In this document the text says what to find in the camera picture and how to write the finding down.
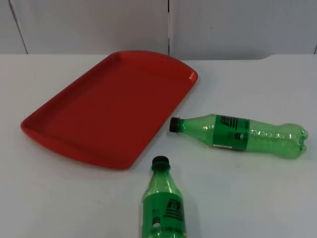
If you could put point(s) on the red tray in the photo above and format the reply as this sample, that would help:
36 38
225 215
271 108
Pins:
109 111

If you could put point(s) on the green plastic bottle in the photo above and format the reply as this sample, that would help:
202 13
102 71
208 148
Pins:
163 205
230 134

